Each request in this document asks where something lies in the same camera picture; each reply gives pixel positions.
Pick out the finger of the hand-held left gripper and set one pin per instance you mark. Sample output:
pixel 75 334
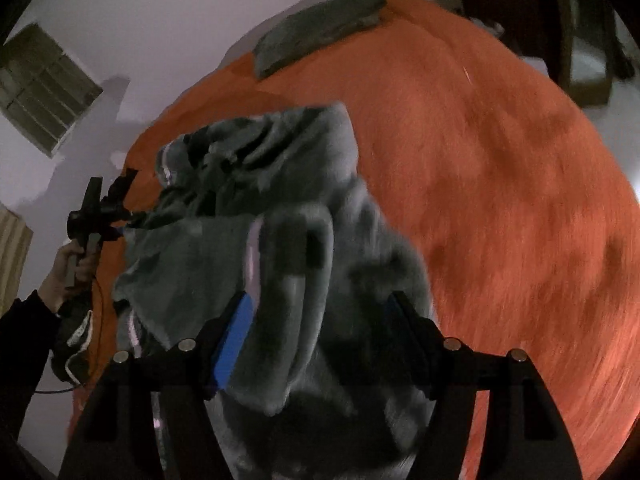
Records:
pixel 132 222
pixel 120 187

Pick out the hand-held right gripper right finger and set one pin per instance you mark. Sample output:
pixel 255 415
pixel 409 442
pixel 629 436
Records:
pixel 412 340

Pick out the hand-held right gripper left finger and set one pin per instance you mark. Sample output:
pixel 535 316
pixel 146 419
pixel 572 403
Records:
pixel 235 340

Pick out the grey fleece garment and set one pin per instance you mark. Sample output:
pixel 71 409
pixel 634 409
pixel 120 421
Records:
pixel 300 260

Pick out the person's left forearm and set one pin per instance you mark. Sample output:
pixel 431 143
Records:
pixel 25 355

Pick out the person's left hand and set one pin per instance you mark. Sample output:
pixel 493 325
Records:
pixel 57 275

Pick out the beige curtain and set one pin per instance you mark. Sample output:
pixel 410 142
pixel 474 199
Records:
pixel 12 255

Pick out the louvered window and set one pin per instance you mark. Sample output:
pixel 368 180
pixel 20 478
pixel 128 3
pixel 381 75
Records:
pixel 45 90

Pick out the orange blanket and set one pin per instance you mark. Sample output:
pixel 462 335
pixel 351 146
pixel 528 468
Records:
pixel 500 185

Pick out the folded green garment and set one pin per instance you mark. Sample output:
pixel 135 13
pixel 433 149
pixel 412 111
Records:
pixel 320 30

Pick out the grey white shoe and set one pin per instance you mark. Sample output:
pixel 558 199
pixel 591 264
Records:
pixel 487 25

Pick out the brown wooden door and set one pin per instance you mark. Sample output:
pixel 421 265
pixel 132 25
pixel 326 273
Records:
pixel 505 5

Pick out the wood framed mirror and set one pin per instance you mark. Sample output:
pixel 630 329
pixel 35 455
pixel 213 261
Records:
pixel 590 35

